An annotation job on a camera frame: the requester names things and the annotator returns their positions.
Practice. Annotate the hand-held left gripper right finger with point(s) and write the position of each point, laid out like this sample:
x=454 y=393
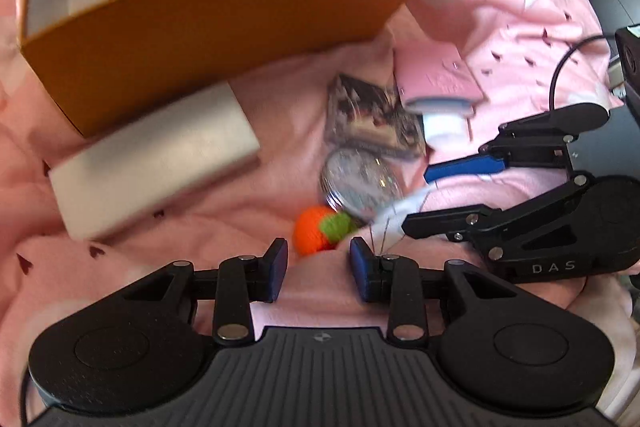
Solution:
x=361 y=269

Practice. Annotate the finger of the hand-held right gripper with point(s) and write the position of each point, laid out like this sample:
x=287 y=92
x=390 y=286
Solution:
x=465 y=167
x=440 y=223

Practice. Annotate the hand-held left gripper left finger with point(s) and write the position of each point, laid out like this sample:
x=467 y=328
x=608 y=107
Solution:
x=277 y=269

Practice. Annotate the white tube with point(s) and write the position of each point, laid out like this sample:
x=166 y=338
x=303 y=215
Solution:
x=442 y=127

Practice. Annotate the orange green crochet ball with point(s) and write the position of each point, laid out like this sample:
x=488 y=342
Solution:
x=312 y=232

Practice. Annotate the round clear glitter case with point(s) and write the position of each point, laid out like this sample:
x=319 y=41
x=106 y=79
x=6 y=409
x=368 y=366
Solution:
x=357 y=179

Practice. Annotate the pink card wallet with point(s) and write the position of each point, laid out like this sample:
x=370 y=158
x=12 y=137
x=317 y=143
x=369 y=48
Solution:
x=435 y=74

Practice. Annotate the dark photo card pack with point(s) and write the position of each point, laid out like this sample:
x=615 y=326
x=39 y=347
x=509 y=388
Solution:
x=365 y=112

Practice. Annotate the long silver box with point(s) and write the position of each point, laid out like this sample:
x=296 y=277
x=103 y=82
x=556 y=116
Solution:
x=150 y=157

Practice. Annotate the orange cardboard box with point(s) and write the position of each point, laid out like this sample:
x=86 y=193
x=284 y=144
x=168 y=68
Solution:
x=200 y=37

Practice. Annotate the pink printed blanket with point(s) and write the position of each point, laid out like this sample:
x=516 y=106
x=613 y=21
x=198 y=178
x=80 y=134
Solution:
x=225 y=222

